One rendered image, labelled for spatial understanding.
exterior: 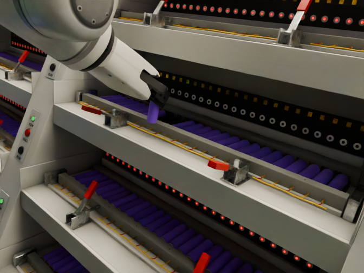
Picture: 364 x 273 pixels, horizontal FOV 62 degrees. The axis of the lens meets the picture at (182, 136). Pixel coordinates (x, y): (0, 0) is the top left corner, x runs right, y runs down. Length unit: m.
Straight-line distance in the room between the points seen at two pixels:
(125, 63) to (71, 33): 0.13
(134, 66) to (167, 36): 0.14
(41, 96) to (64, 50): 0.39
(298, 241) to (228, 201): 0.10
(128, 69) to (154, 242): 0.30
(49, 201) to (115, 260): 0.23
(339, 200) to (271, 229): 0.09
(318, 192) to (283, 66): 0.17
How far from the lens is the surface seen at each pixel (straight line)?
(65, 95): 0.74
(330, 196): 0.43
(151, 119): 0.55
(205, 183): 0.44
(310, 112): 0.56
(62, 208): 0.69
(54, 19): 0.30
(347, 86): 0.42
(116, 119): 0.58
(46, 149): 0.76
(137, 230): 0.59
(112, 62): 0.41
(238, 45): 0.48
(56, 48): 0.39
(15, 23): 0.37
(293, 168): 0.48
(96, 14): 0.31
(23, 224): 0.82
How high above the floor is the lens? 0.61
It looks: 1 degrees down
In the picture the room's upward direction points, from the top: 21 degrees clockwise
